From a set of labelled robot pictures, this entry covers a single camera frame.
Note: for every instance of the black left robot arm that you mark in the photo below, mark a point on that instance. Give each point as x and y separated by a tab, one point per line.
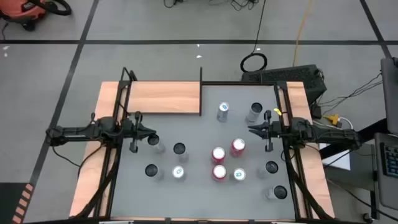
77	132

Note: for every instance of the grey device with keypad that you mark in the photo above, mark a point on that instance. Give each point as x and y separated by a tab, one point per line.
390	160

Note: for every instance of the slim silver can black lid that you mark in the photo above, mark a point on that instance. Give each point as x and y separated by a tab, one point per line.
271	167
151	170
179	148
158	146
256	108
280	192

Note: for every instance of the black orange hazard strip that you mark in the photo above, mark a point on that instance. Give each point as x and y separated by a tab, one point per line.
23	202

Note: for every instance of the black metal stand bar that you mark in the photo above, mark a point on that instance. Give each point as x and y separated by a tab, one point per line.
370	130

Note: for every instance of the white paper sheet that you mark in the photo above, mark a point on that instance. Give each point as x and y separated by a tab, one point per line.
339	160

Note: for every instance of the slim silver blue can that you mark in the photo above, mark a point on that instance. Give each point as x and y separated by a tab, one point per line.
239	174
178	172
223	108

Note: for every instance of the black caster wheel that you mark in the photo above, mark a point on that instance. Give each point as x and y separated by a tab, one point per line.
367	216

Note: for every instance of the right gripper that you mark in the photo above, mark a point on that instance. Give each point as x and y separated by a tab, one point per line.
280	129

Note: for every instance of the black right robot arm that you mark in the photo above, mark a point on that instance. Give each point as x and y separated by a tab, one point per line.
326	133

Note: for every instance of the grey monitor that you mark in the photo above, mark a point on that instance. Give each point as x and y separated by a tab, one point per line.
391	93

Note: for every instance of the yellow power plug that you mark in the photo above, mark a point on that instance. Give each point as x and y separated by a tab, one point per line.
332	118

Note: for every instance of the wooden shelf board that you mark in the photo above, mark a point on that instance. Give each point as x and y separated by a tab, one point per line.
164	96

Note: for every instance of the orange shop vacuum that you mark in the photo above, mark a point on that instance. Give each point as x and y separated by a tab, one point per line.
21	9

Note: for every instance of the yellow gripper tag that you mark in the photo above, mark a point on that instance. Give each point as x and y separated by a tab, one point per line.
277	112

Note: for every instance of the grey table mat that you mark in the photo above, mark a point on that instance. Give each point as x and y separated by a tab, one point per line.
199	199

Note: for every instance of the red Fanta strawberry can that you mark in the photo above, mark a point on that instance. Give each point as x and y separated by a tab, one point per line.
238	145
219	171
218	153

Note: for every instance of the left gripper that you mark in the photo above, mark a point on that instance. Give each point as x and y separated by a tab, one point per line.
132	130

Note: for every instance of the black aluminium table frame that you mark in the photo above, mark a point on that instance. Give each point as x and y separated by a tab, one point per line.
237	83

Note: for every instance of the black metal shelf frame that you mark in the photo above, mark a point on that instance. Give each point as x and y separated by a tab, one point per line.
201	93

